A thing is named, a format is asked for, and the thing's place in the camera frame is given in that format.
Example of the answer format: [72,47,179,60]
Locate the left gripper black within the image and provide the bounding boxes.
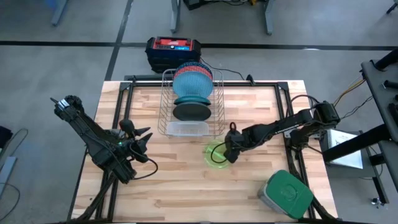
[119,119,154,164]

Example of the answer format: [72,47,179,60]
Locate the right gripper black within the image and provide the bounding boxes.
[223,123,249,164]

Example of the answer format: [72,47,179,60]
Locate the black plate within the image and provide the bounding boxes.
[172,101,212,122]

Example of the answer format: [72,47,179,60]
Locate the light blue textured plate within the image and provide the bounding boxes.
[172,70,215,98]

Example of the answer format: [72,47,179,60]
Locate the red patterned plate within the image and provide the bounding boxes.
[174,63,214,74]

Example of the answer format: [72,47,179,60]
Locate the translucent plastic cutlery holder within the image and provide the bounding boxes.
[166,121,210,138]

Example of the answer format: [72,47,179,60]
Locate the green lidded plastic container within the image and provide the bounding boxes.
[257,169,314,220]

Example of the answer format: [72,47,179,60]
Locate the red black power station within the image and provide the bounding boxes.
[145,36,202,74]

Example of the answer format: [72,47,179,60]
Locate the grey desk leg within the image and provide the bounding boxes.
[51,0,68,27]
[170,0,182,34]
[264,0,276,35]

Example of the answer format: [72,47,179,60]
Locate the black metal beam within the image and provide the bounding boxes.
[323,123,391,163]
[374,48,398,72]

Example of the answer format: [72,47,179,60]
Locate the grey flat board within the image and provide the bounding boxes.
[0,156,18,192]

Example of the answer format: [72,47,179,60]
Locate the grey side table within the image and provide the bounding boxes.
[360,58,398,194]

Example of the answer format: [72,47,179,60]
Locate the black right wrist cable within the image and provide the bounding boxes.
[210,141,229,164]

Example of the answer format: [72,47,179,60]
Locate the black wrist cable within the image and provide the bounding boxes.
[210,141,229,164]
[130,149,159,180]

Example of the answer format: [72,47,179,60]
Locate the grey wire dish rack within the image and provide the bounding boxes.
[157,68,226,138]

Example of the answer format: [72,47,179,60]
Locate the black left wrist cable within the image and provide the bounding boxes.
[130,149,159,180]

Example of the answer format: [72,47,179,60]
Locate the black metal table frame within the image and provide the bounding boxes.
[70,74,340,224]

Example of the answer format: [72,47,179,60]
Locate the black power cable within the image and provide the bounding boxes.
[200,57,256,86]

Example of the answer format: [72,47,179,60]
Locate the grey floor cable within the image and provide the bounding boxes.
[0,127,29,175]

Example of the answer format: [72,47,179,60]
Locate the thin black cable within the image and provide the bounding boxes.
[340,95,374,121]

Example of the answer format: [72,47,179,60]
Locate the yellow cable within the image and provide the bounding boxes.
[333,79,366,106]

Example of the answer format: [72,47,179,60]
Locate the black equipment with cables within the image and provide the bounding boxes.
[183,0,268,10]

